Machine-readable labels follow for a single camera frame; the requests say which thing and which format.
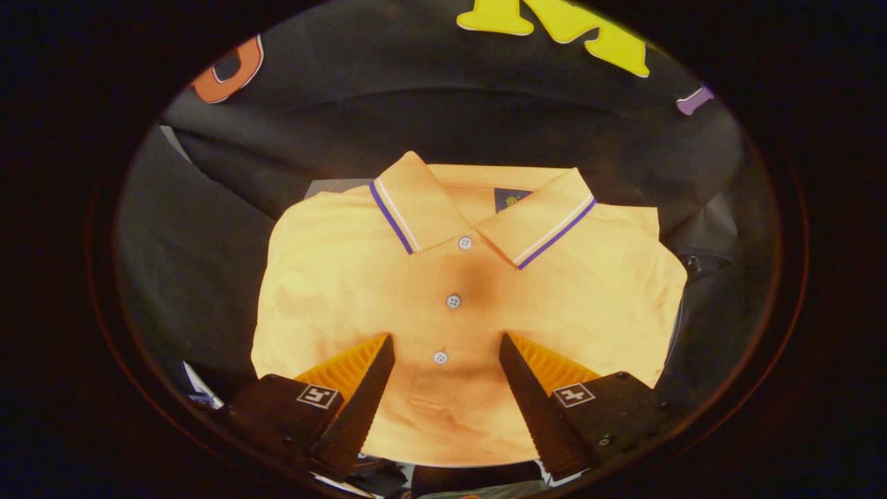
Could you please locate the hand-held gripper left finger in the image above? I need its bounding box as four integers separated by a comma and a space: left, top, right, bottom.
227, 335, 396, 480

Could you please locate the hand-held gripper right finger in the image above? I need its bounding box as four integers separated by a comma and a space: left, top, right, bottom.
499, 333, 671, 481

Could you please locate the yellow polo shirt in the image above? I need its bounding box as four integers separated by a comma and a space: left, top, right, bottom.
251, 150, 688, 467

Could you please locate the black backdrop cloth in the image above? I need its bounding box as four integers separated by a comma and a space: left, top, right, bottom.
114, 0, 780, 417

